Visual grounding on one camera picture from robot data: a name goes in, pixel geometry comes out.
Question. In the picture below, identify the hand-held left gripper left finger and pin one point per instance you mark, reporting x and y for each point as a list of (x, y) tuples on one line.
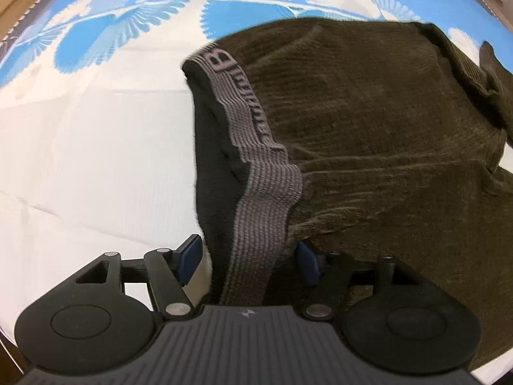
[(191, 254)]

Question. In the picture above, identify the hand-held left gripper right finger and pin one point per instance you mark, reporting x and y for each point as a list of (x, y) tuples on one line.
[(306, 264)]

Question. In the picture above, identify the blue white printed bed sheet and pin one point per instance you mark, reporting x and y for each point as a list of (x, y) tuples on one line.
[(100, 148)]

